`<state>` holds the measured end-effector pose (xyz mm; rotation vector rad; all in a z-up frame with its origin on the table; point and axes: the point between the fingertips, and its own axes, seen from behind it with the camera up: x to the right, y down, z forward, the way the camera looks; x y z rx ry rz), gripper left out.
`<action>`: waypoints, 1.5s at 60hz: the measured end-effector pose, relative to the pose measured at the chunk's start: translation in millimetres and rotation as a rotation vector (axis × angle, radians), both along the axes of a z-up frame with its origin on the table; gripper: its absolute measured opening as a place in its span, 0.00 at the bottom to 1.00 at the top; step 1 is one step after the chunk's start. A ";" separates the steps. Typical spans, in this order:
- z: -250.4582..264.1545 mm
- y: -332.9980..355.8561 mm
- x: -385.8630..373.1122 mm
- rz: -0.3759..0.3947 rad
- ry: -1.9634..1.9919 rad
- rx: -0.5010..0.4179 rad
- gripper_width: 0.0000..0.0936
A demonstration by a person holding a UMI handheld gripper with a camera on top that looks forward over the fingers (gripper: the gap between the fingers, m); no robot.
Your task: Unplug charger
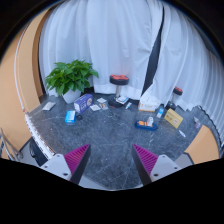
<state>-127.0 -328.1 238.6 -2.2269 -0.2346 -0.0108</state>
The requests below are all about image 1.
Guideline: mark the small blue box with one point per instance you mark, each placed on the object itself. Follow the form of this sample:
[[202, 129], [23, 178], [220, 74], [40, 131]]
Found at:
[[70, 117]]

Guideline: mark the white card packet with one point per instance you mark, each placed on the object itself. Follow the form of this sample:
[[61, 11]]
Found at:
[[95, 107]]

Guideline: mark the white tissue box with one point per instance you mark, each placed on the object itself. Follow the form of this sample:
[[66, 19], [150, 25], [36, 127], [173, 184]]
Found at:
[[148, 103]]

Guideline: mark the green leafy potted plant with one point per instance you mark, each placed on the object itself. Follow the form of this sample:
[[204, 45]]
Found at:
[[70, 76]]

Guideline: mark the yellow cardboard box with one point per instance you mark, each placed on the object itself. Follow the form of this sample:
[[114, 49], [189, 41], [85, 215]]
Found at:
[[173, 118]]

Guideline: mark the flat white packet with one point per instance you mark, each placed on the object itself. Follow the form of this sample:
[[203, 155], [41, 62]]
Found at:
[[48, 106]]

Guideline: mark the white plant pot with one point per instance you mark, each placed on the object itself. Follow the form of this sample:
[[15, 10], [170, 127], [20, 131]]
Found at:
[[71, 96]]

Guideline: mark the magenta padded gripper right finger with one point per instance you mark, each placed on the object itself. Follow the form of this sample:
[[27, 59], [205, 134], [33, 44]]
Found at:
[[151, 167]]

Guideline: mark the purple cardboard box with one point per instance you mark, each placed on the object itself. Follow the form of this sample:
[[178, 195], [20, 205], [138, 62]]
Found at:
[[83, 103]]

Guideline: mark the small white blue bottle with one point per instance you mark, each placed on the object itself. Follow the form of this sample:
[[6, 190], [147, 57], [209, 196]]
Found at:
[[160, 113]]

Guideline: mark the small clear bottle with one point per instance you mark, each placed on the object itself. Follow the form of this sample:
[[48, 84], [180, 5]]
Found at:
[[197, 122]]

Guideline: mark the booklet on stool base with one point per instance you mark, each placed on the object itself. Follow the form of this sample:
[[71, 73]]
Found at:
[[122, 99]]

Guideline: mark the white curtain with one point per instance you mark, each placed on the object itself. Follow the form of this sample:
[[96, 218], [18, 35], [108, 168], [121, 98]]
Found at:
[[147, 40]]

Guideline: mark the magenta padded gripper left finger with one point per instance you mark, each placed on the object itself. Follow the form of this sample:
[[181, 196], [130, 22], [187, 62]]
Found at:
[[69, 166]]

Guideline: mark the small blue white tube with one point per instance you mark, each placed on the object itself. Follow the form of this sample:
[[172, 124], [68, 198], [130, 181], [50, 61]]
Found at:
[[128, 105]]

